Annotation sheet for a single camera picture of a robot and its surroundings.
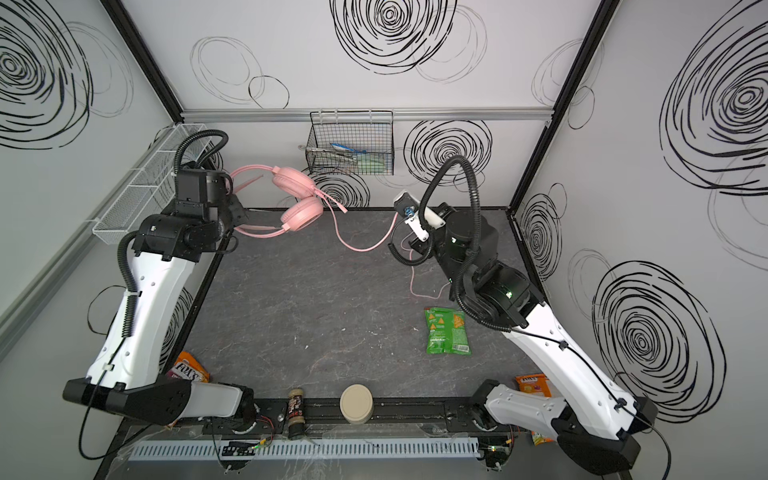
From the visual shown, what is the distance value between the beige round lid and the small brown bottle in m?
0.11

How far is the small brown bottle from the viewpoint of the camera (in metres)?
0.71

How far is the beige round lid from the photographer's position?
0.70 metres

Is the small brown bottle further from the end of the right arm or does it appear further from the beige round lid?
the end of the right arm
